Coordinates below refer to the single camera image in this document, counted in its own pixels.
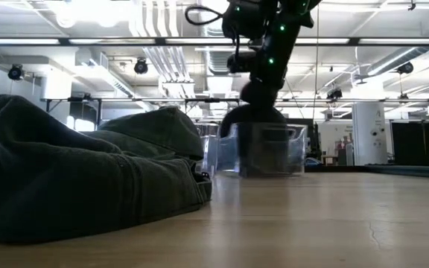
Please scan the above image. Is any black room partition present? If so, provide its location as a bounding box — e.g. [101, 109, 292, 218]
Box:
[390, 112, 429, 168]

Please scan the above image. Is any black ceiling spotlight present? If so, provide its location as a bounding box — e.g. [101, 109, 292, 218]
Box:
[7, 63, 25, 82]
[396, 61, 415, 75]
[326, 87, 344, 101]
[133, 57, 149, 75]

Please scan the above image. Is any dark green cap hat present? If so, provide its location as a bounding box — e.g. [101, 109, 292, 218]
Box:
[0, 94, 213, 245]

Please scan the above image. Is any white round column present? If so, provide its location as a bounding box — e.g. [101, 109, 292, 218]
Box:
[352, 101, 389, 167]

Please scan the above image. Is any black overhead frame rail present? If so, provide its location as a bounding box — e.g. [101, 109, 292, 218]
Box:
[0, 36, 429, 47]

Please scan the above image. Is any clear plastic bin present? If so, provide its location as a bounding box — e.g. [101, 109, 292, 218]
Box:
[215, 122, 308, 178]

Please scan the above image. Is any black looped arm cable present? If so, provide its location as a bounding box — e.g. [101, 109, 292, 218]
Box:
[184, 4, 224, 27]

